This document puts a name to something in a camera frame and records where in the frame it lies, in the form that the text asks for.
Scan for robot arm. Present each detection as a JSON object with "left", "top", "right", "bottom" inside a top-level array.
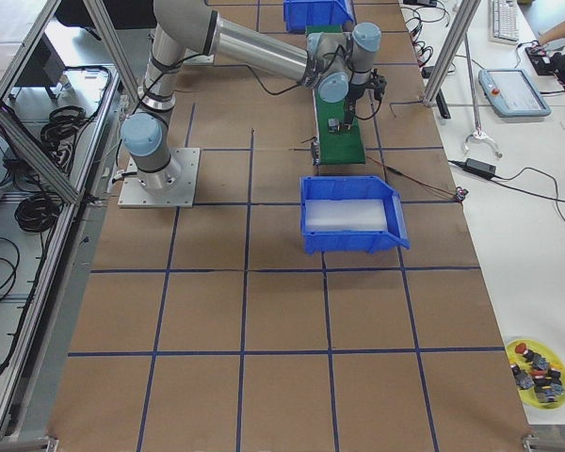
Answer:
[{"left": 121, "top": 1, "right": 386, "bottom": 196}]

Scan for blue bin with buttons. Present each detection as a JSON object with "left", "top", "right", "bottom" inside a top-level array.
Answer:
[{"left": 283, "top": 0, "right": 354, "bottom": 33}]

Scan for yellow plate of buttons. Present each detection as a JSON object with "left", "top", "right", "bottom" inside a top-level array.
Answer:
[{"left": 505, "top": 338, "right": 565, "bottom": 410}]

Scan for black braided cable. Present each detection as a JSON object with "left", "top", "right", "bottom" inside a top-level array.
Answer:
[{"left": 159, "top": 44, "right": 387, "bottom": 119}]

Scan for blue empty bin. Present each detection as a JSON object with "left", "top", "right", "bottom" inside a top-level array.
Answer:
[{"left": 300, "top": 176, "right": 411, "bottom": 254}]

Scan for white keyboard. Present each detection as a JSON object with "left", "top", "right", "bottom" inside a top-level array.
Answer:
[{"left": 489, "top": 0, "right": 519, "bottom": 44}]

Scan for green conveyor belt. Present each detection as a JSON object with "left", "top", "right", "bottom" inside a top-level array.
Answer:
[{"left": 306, "top": 25, "right": 367, "bottom": 166}]

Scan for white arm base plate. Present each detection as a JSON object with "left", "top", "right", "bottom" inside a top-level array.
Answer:
[{"left": 119, "top": 148, "right": 201, "bottom": 208}]

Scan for aluminium frame post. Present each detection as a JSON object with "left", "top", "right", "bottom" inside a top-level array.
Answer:
[{"left": 423, "top": 0, "right": 480, "bottom": 106}]

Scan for teach pendant tablet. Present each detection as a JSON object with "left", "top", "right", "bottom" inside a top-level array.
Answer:
[{"left": 477, "top": 69, "right": 551, "bottom": 118}]

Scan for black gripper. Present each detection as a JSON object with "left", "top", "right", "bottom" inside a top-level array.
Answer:
[{"left": 344, "top": 69, "right": 387, "bottom": 131}]

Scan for white foam pad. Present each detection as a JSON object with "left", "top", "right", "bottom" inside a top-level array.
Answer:
[{"left": 305, "top": 199, "right": 387, "bottom": 232}]

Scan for black power adapter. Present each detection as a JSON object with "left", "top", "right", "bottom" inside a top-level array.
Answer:
[{"left": 463, "top": 158, "right": 496, "bottom": 180}]

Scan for red black conveyor wires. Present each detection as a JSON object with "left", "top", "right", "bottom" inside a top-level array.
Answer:
[{"left": 364, "top": 158, "right": 467, "bottom": 203}]

